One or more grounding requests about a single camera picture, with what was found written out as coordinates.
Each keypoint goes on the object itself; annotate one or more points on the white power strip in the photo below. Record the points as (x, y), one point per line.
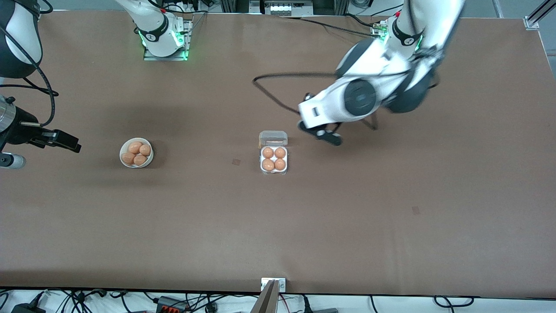
(282, 8)

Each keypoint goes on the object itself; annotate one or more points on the black power strip red switches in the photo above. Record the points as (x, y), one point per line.
(169, 304)

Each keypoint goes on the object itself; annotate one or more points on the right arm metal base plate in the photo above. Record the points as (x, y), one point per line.
(165, 58)

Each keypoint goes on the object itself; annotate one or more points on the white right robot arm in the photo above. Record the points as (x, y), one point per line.
(156, 34)

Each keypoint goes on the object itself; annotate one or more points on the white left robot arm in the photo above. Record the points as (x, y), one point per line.
(360, 98)

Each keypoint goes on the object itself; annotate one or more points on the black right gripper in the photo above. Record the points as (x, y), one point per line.
(22, 129)

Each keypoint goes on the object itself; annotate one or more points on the white ceramic bowl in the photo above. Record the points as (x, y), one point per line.
(150, 161)

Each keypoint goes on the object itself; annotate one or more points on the black power adapter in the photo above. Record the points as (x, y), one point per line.
(26, 309)

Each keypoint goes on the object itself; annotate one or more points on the grey camera mount beam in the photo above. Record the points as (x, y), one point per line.
(267, 302)

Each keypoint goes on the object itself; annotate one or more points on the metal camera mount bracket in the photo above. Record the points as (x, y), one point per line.
(282, 284)

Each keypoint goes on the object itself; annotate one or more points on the clear plastic egg carton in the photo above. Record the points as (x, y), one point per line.
(273, 139)

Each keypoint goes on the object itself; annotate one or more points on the aluminium frame extrusion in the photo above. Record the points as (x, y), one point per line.
(543, 10)

